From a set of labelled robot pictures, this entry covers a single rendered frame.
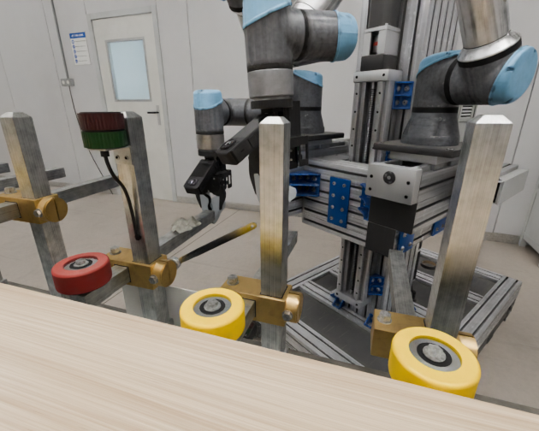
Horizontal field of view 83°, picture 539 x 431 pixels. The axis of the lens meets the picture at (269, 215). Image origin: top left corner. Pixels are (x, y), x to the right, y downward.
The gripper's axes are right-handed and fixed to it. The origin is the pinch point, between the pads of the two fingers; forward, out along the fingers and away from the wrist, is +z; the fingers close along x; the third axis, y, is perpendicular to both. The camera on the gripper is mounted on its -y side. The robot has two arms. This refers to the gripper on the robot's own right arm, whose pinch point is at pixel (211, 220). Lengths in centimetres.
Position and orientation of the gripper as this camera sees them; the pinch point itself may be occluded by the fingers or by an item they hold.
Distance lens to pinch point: 89.9
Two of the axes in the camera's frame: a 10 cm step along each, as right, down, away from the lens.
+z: 0.0, 9.4, 3.4
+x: -9.5, -1.1, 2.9
